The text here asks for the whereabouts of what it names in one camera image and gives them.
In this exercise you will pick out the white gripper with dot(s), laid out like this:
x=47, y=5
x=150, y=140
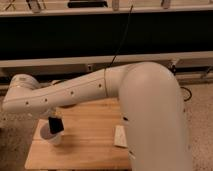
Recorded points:
x=52, y=112

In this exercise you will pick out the black rectangular eraser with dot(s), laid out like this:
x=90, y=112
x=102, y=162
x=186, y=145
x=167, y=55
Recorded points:
x=55, y=125

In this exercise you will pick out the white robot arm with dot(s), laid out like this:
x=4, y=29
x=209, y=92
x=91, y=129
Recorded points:
x=151, y=103

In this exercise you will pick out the white rectangular sponge block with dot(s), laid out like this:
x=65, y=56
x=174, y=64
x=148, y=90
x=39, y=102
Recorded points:
x=120, y=137

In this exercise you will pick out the white wall outlet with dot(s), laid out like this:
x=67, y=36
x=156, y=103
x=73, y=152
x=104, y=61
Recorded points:
x=90, y=68

